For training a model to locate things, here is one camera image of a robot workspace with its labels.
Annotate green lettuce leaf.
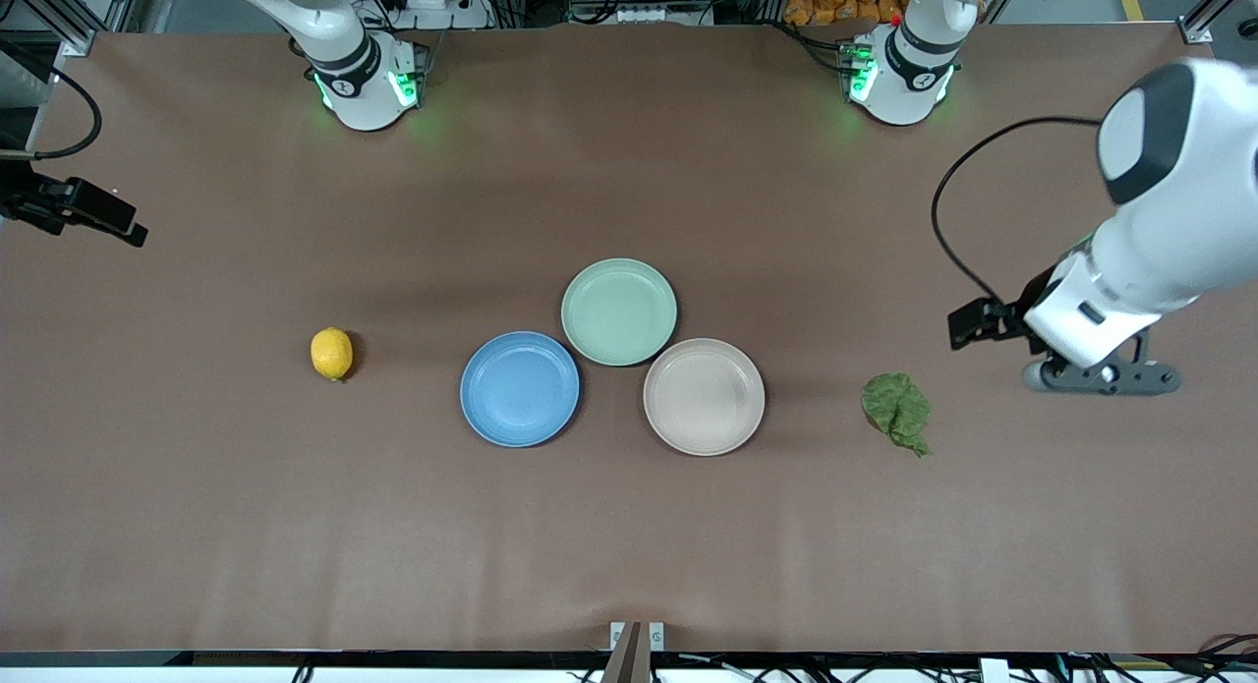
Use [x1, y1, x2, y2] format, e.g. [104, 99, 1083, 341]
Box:
[861, 372, 932, 458]

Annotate yellow lemon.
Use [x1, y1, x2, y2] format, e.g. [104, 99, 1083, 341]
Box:
[311, 327, 354, 382]

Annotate beige plate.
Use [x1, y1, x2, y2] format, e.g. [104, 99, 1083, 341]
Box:
[643, 338, 767, 458]

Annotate bag of oranges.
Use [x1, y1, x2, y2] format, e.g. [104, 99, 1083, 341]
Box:
[783, 0, 910, 28]

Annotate pale green plate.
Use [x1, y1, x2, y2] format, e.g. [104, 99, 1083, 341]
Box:
[561, 258, 679, 368]

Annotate blue plate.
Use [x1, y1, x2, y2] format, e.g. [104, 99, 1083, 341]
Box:
[460, 331, 581, 449]

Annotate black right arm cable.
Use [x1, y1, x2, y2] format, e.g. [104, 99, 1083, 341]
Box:
[0, 36, 103, 161]

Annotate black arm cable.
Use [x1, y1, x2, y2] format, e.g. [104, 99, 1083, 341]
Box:
[930, 116, 1107, 311]
[0, 36, 103, 161]

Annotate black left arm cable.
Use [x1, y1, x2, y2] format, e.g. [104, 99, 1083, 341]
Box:
[930, 116, 1107, 311]

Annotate aluminium frame post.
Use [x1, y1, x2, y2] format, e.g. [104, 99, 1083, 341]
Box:
[0, 0, 148, 57]
[1177, 0, 1241, 45]

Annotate metal table bracket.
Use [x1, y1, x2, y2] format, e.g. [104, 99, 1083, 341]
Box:
[601, 620, 666, 683]

